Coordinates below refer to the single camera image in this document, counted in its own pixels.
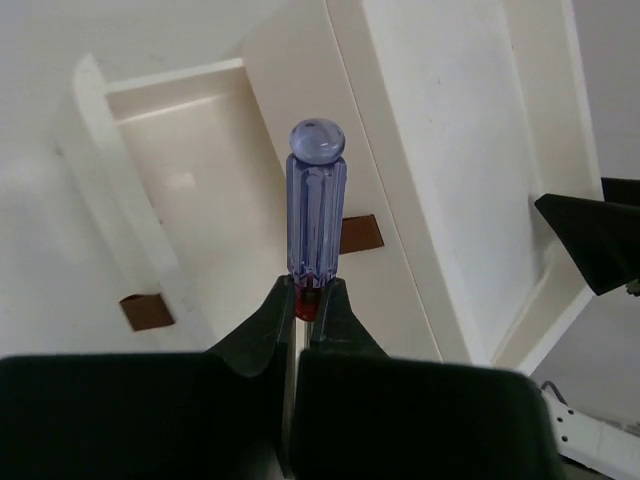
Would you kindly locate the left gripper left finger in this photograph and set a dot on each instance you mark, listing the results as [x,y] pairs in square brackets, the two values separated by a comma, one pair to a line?
[215,414]

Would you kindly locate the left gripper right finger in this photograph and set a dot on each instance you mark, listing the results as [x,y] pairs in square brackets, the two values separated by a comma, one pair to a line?
[361,414]

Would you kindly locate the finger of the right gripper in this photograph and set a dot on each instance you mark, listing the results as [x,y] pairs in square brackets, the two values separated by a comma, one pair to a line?
[601,236]

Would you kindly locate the blue handled screwdriver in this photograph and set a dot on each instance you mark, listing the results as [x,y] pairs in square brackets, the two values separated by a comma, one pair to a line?
[316,176]

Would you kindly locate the white drawer cabinet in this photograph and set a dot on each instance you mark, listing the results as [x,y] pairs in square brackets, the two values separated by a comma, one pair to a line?
[457,115]

